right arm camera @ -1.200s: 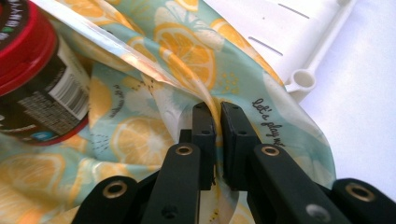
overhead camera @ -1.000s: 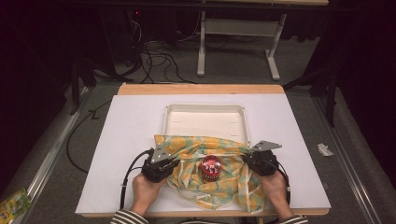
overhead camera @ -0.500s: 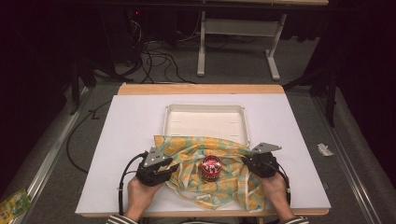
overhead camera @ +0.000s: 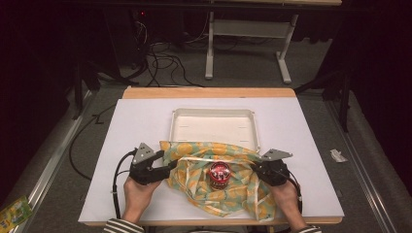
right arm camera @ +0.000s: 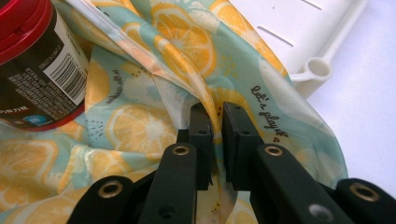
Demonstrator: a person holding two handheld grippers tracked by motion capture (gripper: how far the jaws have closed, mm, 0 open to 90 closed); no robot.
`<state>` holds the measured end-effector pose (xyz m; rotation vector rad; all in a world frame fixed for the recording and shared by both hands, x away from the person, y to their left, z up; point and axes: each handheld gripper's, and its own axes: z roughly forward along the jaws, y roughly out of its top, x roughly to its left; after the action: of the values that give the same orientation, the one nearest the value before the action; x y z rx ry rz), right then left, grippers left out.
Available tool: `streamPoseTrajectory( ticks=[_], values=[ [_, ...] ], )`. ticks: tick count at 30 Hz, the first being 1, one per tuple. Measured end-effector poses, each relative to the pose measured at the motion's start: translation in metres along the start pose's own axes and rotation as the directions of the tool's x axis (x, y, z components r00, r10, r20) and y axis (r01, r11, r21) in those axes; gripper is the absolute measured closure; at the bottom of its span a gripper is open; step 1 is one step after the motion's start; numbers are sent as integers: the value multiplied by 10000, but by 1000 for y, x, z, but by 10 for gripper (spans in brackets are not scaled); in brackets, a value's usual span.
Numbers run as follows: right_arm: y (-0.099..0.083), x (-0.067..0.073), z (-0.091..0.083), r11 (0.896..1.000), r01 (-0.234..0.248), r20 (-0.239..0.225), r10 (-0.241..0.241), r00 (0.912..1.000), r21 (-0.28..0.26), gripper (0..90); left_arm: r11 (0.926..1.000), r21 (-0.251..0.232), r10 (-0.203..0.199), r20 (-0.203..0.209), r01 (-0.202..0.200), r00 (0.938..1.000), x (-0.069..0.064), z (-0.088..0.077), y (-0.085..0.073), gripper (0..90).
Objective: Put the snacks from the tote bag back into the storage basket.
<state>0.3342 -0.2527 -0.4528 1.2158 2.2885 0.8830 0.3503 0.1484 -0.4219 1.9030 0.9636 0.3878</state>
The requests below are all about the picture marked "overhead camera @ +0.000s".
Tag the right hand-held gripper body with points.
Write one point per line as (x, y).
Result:
(275, 171)

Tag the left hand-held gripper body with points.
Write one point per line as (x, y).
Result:
(142, 168)

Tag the green orange floral cloth bag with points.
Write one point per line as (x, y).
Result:
(200, 191)

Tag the red can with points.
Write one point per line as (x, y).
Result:
(219, 174)

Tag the white plastic tray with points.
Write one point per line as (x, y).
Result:
(213, 126)

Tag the person's right hand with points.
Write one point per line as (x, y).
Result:
(285, 199)

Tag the person's left hand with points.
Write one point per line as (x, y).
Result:
(139, 197)

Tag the white table mat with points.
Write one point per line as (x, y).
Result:
(142, 123)

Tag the crumpled white paper scrap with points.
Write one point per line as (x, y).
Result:
(338, 156)

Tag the black metal stand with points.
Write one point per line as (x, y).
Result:
(79, 84)
(343, 97)

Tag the green yellow packet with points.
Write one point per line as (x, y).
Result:
(14, 213)

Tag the metal floor rail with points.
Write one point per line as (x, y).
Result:
(55, 158)
(356, 168)

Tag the white metal desk frame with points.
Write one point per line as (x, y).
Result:
(251, 28)

